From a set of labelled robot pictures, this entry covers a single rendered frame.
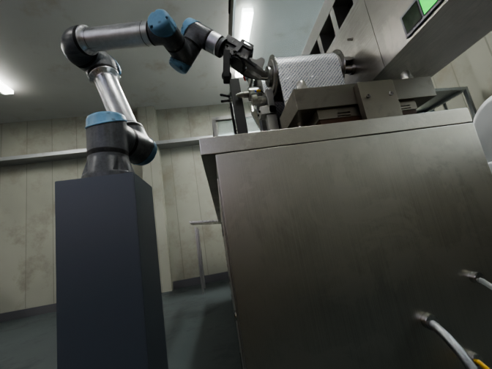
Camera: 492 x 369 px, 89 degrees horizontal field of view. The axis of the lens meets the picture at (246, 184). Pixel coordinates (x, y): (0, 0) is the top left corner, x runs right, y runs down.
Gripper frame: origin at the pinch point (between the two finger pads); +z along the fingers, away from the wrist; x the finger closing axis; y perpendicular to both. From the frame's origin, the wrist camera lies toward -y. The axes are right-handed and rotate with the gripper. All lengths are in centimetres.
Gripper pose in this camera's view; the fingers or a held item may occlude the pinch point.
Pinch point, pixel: (263, 77)
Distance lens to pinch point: 100.9
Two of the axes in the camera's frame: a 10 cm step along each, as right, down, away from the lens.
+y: 5.1, -8.3, 2.2
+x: -0.9, 2.1, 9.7
